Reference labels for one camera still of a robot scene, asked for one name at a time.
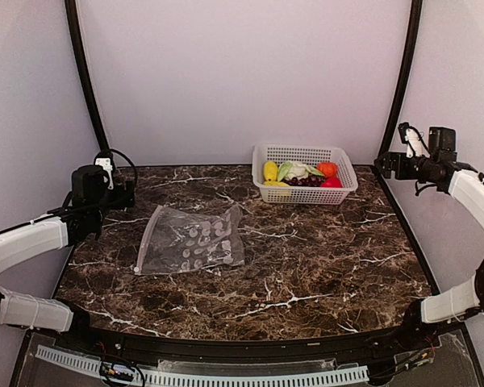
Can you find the dark red toy grapes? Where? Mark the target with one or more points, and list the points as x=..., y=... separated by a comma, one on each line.
x=310, y=181

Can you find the small circuit board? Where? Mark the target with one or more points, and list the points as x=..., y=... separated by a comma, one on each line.
x=113, y=372

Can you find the left black frame post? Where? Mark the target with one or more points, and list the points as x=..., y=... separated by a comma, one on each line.
x=84, y=74

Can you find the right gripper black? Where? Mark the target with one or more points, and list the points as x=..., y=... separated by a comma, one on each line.
x=390, y=161

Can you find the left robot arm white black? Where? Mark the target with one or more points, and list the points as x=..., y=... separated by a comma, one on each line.
x=94, y=193

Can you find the black front rail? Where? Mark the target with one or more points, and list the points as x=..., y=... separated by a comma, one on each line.
x=363, y=348

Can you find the white plastic mesh basket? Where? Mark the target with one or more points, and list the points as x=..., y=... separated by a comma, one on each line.
x=308, y=155

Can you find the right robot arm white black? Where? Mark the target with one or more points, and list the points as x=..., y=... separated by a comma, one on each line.
x=433, y=163

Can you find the yellow toy corn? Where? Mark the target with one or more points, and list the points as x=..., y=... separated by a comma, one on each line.
x=270, y=171

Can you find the red toy bell pepper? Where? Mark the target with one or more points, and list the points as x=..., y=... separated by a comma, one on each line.
x=332, y=182

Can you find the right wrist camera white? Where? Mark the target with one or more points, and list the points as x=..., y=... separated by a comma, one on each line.
x=411, y=137

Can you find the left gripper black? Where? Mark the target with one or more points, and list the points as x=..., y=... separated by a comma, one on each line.
x=121, y=201

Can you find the clear zip top bag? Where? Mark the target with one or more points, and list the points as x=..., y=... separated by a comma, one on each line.
x=178, y=242

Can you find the right black frame post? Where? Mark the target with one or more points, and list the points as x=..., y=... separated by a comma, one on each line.
x=403, y=75

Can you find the white toy cauliflower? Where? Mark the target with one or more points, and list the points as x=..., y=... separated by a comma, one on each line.
x=295, y=169

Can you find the black frame post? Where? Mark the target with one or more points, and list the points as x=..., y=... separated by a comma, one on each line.
x=403, y=75
x=84, y=74

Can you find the white slotted cable duct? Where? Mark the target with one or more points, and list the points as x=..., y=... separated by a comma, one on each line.
x=181, y=373

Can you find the orange toy pumpkin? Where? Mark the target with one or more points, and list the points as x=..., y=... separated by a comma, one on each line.
x=328, y=169

